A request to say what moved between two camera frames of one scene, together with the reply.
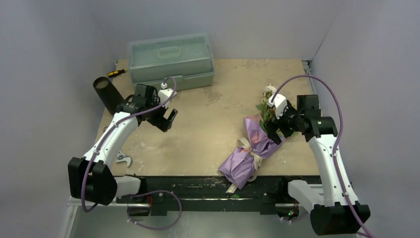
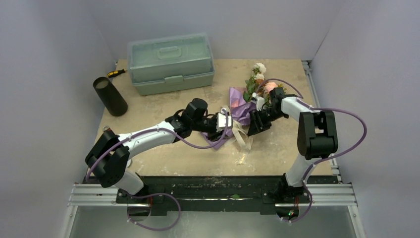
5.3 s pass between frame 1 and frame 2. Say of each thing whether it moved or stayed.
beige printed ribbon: moved
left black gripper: moved
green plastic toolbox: stayed
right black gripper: moved
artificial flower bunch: moved
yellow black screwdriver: stayed
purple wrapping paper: moved
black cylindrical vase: stayed
